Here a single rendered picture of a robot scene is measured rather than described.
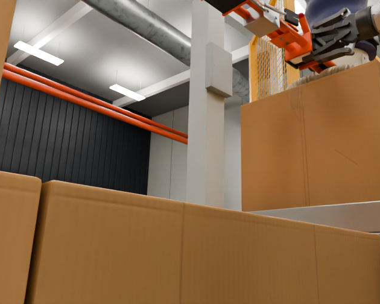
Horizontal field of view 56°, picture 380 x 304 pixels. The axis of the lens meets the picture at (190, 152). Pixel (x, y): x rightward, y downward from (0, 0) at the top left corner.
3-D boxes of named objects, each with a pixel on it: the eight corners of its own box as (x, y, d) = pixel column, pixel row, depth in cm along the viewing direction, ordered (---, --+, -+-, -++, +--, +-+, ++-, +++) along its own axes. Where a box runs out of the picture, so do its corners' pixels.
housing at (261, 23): (258, 39, 93) (258, 24, 95) (281, 28, 89) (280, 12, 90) (242, 27, 89) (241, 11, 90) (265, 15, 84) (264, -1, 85)
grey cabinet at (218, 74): (226, 98, 228) (226, 57, 236) (233, 96, 224) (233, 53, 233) (204, 88, 215) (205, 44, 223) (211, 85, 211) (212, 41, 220)
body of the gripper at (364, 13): (368, -3, 87) (332, 14, 94) (372, 28, 85) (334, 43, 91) (380, 11, 92) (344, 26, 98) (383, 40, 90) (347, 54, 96)
